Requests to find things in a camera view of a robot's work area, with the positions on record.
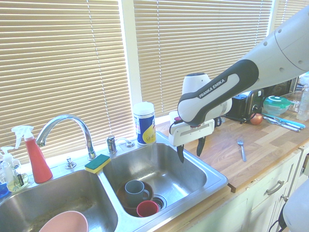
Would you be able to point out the clear water bottle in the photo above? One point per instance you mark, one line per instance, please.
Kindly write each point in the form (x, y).
(303, 106)

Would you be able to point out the red apple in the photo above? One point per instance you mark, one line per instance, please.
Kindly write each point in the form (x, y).
(256, 119)

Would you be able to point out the silver metal fork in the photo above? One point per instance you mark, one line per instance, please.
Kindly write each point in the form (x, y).
(243, 152)

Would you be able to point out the pink bowl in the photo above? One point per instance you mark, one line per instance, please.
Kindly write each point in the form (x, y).
(65, 222)

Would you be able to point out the green lidded container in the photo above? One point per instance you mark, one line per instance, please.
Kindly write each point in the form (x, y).
(276, 105)

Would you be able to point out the chrome sink soap dispenser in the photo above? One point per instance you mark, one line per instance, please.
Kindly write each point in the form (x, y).
(111, 145)

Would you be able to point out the clear pump soap bottle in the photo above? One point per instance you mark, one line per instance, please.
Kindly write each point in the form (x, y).
(7, 166)

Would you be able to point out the round yellow liquid bottle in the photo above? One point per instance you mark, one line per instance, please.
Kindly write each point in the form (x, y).
(18, 182)

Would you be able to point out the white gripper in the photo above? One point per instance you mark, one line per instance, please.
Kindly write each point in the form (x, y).
(193, 131)

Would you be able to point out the chrome sink knob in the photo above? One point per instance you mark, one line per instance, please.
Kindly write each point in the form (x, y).
(70, 163)

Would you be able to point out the chrome curved faucet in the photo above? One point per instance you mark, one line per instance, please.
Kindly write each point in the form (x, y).
(84, 128)

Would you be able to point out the grey mug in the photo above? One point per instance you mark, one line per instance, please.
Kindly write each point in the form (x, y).
(134, 191)

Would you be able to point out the narrow beige window blind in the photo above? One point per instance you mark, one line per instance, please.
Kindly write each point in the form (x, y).
(289, 12)

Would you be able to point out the red cup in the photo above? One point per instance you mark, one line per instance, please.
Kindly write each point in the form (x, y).
(147, 210)

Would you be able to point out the white cup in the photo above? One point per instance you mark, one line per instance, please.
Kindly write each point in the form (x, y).
(172, 116)

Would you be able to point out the white sink sprayer holder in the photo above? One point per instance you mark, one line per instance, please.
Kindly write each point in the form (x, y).
(129, 144)

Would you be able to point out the white kitchen cabinet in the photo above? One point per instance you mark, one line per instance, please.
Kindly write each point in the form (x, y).
(265, 174)

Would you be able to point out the black silver toaster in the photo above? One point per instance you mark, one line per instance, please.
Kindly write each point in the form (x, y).
(248, 104)

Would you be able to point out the yellow green sponge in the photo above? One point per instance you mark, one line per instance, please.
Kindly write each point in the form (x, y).
(97, 163)

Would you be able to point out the red spray bottle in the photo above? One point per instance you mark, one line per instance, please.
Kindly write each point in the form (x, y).
(37, 164)

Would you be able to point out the brown wooden bowl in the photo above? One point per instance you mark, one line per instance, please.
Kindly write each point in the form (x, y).
(149, 188)

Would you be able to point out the stainless steel double sink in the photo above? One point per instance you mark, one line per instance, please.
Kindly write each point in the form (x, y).
(169, 164)

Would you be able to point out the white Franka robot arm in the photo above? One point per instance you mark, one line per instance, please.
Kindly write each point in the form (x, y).
(217, 96)

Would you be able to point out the sink drain strainer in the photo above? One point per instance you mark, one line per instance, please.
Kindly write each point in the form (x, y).
(160, 201)

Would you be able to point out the wide beige window blind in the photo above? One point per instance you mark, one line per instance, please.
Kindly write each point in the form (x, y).
(60, 72)

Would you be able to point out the Lysol wipes canister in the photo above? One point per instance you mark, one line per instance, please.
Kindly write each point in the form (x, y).
(144, 125)

